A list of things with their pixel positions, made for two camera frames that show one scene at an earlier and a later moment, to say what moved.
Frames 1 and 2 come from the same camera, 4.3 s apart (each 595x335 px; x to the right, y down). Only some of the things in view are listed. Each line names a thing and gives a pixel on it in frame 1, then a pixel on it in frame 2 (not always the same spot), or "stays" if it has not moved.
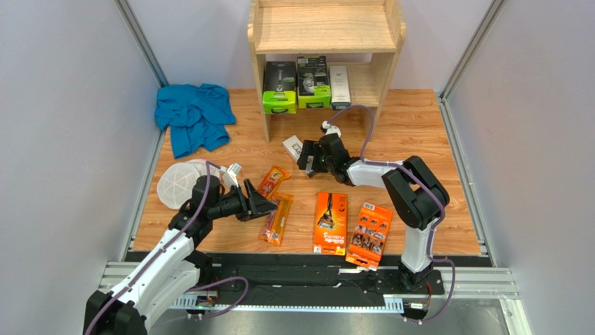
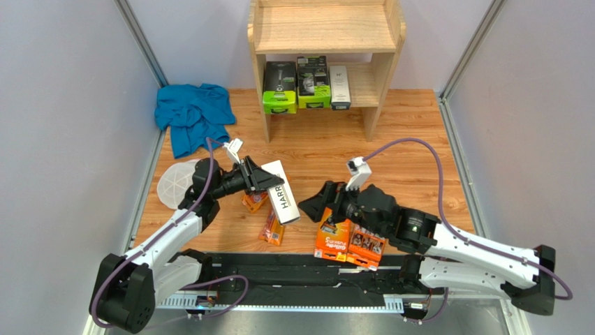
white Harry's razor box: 292,147 → 281,197
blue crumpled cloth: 197,116 stays
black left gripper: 255,205 → 255,178
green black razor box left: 280,88 stays
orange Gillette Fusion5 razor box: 330,223 stays
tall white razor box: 339,87 stays
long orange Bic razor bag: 274,221 stays
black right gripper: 318,156 → 335,200
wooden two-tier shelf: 374,27 stays
